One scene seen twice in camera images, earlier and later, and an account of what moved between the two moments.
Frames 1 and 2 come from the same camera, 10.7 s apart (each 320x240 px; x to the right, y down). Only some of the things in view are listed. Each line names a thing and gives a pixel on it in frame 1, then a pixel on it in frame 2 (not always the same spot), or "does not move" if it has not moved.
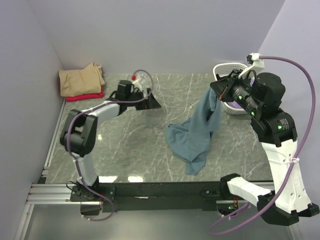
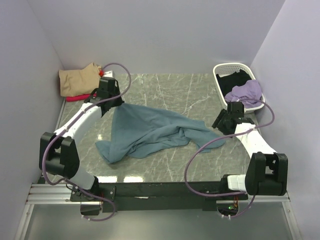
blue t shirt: x=189 y=140 to x=138 y=127
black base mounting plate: x=157 y=197 does not move
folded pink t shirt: x=94 y=95 does not move
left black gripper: x=150 y=103 to x=119 y=101
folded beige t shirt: x=88 y=80 does not move
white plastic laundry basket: x=221 y=68 does not move
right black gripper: x=222 y=87 to x=218 y=120
